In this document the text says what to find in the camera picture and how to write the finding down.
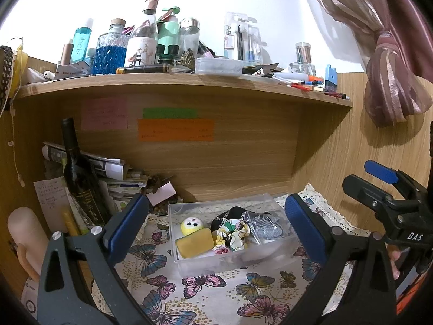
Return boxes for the white tube carton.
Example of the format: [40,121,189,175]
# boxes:
[54,61,92,75]

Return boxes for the white labelled box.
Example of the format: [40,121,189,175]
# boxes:
[20,274,41,319]

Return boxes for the blue plastic block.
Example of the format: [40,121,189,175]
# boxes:
[324,64,338,93]

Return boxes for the wooden shelf board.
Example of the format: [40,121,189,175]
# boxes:
[14,71,354,109]

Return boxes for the clear bottle silver cap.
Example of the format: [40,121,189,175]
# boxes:
[178,18,201,63]

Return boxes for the teal mouthwash bottle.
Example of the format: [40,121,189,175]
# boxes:
[69,18,94,65]

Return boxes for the green sticky note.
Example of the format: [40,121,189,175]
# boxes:
[143,108,198,119]

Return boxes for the mint green pump bottle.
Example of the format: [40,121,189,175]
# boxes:
[157,6,181,65]

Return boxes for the handwritten paper note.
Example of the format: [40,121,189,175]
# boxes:
[33,176,70,234]

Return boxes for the dark floral scrunchie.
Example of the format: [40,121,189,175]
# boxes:
[213,219,252,255]

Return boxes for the white hanging cord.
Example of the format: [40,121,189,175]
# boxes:
[8,102,26,187]

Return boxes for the faceted glass bottle blue liquid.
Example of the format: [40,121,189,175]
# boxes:
[92,18,129,75]

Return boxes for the yellow hanging band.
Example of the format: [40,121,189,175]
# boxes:
[13,49,28,99]

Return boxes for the orange sticky note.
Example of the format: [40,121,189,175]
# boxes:
[137,118,215,142]

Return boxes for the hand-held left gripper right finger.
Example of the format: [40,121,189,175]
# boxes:
[284,193,398,325]

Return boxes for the silver glitter pouch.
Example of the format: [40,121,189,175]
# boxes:
[244,210,288,246]

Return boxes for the pale pink mug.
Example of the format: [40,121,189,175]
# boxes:
[7,206,50,275]

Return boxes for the yellow highlighter pen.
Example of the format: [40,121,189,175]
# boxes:
[62,210,82,237]

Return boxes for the butterfly print tablecloth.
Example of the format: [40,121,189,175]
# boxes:
[91,183,376,325]

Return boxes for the small pink white card box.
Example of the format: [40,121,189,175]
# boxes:
[147,182,177,206]

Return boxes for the dotted black headband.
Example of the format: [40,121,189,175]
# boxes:
[0,45,15,109]

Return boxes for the yellow sponge block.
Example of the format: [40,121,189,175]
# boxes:
[175,228,215,259]

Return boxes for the dark wine bottle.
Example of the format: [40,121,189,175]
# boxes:
[61,118,110,234]

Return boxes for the pink brown cosmetic tube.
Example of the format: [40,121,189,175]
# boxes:
[60,42,74,66]

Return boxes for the tall clear jar of sticks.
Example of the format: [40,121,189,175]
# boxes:
[295,41,312,65]

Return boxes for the flat clear plastic case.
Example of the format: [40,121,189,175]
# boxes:
[195,57,244,76]

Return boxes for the person's right hand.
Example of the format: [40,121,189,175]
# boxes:
[387,245,406,281]

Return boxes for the pink striped curtain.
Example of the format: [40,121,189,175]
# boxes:
[298,0,433,127]

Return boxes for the clear plastic storage box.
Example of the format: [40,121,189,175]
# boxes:
[168,193,300,271]

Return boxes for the dark brown pen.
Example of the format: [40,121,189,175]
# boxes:
[117,64,170,74]

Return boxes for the pink sticky note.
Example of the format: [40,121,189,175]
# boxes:
[80,97,129,131]

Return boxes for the stack of magazines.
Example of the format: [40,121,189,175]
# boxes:
[42,141,176,215]

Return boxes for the dark green binoculars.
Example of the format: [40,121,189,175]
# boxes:
[156,43,181,65]

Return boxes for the clear bottle illustrated label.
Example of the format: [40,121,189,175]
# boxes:
[124,0,159,67]

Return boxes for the short glass jar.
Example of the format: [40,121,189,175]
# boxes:
[290,61,317,77]

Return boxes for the yellow plush ball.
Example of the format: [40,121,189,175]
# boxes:
[180,217,204,238]

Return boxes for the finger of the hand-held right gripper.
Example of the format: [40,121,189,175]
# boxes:
[342,174,406,217]
[363,159,427,200]

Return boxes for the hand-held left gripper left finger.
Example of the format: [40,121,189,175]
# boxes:
[37,193,150,325]

